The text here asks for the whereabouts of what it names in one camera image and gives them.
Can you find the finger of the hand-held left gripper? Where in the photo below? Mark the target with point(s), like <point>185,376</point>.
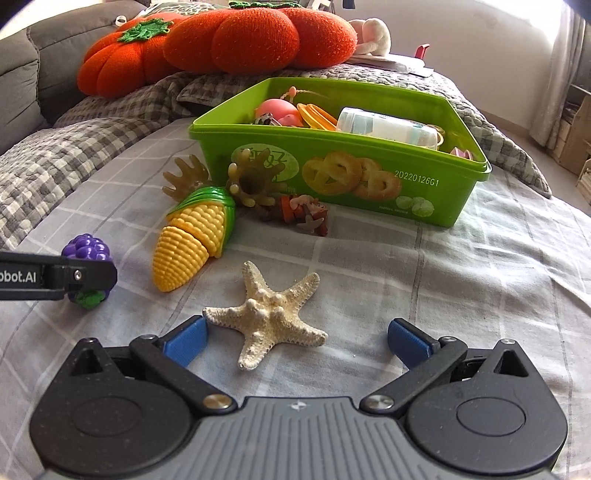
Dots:
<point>92,277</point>

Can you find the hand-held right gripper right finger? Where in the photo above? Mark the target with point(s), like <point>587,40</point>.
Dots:
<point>408,341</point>

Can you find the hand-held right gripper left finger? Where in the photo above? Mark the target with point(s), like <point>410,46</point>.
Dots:
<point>184,341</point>

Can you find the purple toy grapes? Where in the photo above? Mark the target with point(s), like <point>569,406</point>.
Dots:
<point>85,247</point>

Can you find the beige dried starfish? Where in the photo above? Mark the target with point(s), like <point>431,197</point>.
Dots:
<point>270,318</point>

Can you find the green plastic box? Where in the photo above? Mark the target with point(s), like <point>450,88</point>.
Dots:
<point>341,184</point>

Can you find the pink printed card box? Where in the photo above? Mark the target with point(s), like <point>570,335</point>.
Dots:
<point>462,153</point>

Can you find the clear cotton swab jar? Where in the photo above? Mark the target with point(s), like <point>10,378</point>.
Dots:
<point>383,127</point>

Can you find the orange toy disc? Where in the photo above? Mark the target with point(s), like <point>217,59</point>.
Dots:
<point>325,121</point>

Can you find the pink rubber toy animal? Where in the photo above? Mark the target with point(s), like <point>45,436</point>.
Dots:
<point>277,110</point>

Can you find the light grey checked bedsheet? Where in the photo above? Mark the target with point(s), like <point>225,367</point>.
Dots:
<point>438,286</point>

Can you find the toy corn cob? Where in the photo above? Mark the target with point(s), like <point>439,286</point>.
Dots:
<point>184,249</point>

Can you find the grey checked quilt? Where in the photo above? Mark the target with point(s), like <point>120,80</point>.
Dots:
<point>51,166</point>

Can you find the brown translucent spiky toy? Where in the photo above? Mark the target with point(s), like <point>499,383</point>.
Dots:
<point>187,182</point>
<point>251,184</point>

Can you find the small colourful resin ornament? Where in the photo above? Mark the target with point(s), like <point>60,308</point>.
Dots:
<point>295,212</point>

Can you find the grey sofa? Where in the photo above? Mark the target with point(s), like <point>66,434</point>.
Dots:
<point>27,74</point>

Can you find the small orange pumpkin cushion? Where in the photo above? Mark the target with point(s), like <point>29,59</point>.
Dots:
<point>115,64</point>

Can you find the wooden desk shelf unit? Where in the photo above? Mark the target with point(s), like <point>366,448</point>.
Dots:
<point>577,138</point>

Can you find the white papers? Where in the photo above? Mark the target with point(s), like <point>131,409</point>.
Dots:
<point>392,63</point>

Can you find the green patterned cushion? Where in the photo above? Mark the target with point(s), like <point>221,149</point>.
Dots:
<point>184,5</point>

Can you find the red chair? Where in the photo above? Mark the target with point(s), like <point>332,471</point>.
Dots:
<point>422,51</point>

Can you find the large orange pumpkin cushion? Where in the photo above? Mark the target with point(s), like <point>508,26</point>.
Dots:
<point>258,37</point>

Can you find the pink and white plush toy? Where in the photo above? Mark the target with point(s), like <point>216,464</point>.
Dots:
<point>374,37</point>

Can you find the beige curtain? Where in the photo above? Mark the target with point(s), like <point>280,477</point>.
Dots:
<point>561,69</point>

